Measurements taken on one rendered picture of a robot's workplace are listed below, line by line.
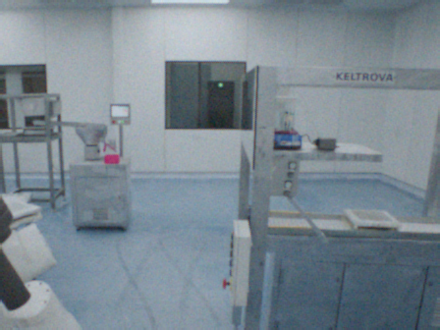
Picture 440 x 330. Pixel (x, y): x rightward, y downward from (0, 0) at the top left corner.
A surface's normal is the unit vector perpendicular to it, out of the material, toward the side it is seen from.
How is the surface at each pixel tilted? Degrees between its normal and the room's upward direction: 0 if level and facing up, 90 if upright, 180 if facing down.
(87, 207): 88
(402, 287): 90
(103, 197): 90
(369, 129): 90
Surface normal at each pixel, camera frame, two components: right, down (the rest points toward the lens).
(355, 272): -0.14, 0.25
